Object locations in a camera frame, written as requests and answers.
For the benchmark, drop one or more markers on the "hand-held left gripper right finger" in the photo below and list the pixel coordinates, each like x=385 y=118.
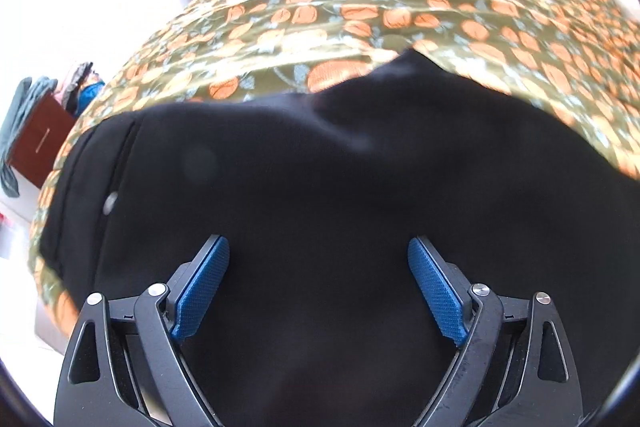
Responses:
x=440 y=294

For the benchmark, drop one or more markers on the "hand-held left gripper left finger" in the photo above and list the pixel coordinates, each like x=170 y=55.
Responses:
x=200 y=294

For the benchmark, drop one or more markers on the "black pants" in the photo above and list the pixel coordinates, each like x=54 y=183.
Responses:
x=325 y=187

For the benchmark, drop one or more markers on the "brown wooden cabinet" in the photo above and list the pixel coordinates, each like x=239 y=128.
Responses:
x=42 y=142

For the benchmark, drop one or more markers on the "orange floral quilt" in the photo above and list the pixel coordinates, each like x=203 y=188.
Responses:
x=450 y=7

